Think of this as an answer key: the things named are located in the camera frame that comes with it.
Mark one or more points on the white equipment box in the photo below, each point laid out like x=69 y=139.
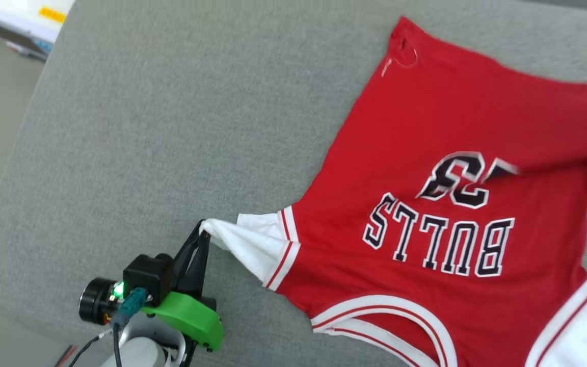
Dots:
x=13 y=15

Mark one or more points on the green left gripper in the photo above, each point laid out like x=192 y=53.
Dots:
x=191 y=318

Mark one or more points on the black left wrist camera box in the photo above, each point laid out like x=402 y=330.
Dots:
x=148 y=278

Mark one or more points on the grey fabric sofa cushion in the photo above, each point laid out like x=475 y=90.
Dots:
x=145 y=127

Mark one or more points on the red basketball jersey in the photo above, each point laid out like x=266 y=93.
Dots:
x=451 y=153

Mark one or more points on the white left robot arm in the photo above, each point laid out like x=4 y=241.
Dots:
x=140 y=351

